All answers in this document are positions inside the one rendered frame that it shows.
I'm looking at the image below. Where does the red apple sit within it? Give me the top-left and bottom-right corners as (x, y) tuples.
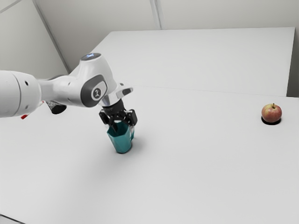
(261, 103), (283, 124)

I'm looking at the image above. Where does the teal faceted mug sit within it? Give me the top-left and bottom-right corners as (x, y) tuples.
(107, 122), (136, 154)

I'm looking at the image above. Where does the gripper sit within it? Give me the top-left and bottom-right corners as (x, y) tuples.
(98, 99), (138, 133)

